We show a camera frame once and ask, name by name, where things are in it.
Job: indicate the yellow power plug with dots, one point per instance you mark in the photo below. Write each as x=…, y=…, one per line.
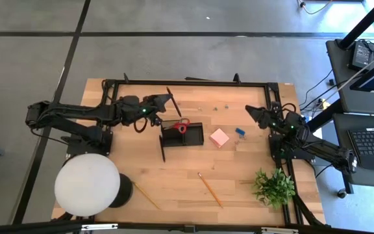
x=324, y=104

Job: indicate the black cart pole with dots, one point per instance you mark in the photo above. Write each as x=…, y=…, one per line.
x=365, y=23

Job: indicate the black camera mount beam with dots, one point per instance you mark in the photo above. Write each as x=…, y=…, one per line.
x=44, y=227

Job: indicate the black laptop cart shelf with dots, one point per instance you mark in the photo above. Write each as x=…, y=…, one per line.
x=369, y=178

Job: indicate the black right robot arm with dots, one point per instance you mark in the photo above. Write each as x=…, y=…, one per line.
x=323, y=149

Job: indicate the silver metal bracket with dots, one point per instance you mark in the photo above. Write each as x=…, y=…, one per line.
x=279, y=230
x=99, y=227

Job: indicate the black power adapter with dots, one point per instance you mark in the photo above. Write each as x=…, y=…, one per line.
x=360, y=53

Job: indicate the yellow pencil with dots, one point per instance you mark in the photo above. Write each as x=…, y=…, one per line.
x=146, y=195
x=210, y=190

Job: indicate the black monitor cart shelf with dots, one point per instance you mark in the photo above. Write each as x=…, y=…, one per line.
x=343, y=84

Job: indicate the white paper sheet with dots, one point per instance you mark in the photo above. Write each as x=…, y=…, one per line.
x=318, y=134

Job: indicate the black mesh desk organizer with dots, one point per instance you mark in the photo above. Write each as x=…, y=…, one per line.
x=191, y=138

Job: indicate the black laptop keyboard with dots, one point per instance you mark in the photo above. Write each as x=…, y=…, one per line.
x=373, y=143

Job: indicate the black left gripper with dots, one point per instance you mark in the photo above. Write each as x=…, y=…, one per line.
x=143, y=105

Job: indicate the black aluminium table frame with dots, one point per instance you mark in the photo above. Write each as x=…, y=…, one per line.
x=190, y=83

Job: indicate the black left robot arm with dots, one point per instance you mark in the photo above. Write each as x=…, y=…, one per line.
x=76, y=112

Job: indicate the green artificial plant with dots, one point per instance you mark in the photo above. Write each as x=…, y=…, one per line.
x=274, y=190

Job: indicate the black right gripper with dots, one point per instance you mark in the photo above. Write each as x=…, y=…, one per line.
x=271, y=118

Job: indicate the black round lamp base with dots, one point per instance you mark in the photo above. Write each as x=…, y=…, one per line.
x=125, y=191

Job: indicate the black caster wheel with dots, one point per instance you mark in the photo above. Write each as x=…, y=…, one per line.
x=342, y=194

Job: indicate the small blue eraser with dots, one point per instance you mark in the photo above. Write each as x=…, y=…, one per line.
x=240, y=131

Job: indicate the pink sticky note pad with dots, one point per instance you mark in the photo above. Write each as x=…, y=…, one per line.
x=219, y=137

